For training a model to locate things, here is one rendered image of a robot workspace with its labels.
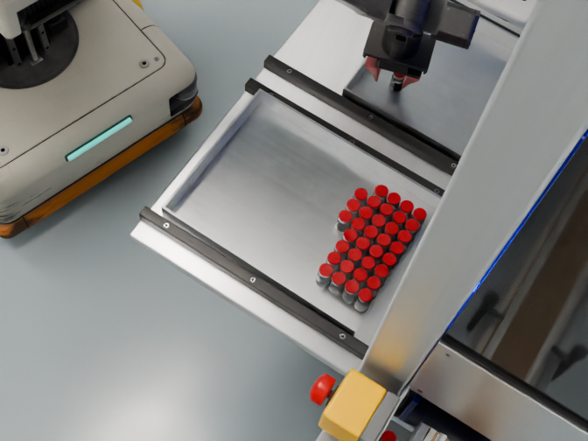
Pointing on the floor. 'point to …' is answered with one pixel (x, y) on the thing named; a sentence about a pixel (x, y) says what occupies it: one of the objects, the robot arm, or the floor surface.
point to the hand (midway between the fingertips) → (390, 79)
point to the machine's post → (490, 186)
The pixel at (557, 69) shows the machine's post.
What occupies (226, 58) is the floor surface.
